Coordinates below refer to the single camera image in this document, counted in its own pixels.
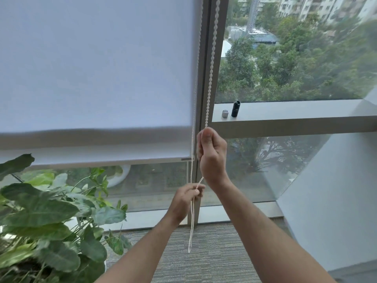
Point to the small silver cap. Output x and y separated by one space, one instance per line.
225 114

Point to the person's right hand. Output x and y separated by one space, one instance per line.
213 159

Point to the metal lattice tower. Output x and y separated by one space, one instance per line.
251 11

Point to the green leafy potted plant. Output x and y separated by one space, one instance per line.
44 209

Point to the white roller blind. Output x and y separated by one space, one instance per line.
88 70

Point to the person's left forearm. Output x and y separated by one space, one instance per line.
144 253

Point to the black cylindrical chain weight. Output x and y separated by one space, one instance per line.
235 109

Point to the grey cabinet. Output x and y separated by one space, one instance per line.
359 275

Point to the person's left hand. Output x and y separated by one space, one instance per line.
182 203

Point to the grey window frame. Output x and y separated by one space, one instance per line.
294 126

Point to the person's right forearm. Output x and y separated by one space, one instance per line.
265 238

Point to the row of apartment buildings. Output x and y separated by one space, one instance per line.
324 7

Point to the group of green trees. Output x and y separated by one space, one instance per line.
294 70

